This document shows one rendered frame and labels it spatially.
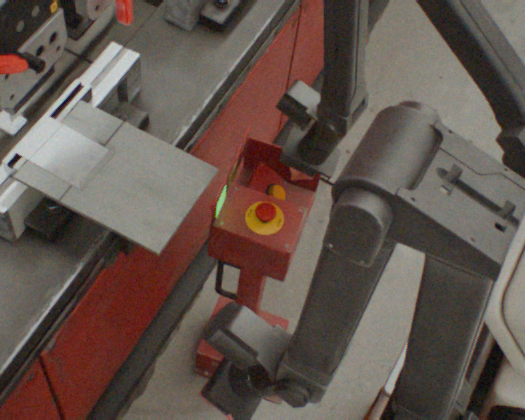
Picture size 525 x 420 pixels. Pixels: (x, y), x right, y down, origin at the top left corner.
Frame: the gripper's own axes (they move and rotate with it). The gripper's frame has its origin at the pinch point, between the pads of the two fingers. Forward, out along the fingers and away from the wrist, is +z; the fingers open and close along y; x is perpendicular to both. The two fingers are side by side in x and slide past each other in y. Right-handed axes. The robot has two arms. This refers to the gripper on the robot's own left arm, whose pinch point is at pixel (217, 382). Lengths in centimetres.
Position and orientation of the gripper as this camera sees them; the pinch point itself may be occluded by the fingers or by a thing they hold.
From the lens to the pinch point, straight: 114.4
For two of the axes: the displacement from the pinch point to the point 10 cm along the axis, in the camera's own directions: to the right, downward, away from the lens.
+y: -4.8, 7.2, -5.0
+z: -4.8, 2.6, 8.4
